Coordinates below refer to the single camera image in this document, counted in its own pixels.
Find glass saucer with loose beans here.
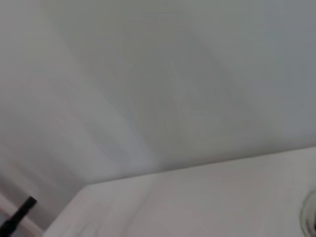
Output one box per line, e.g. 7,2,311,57
299,188,316,237

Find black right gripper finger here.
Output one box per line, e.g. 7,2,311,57
0,196,38,235

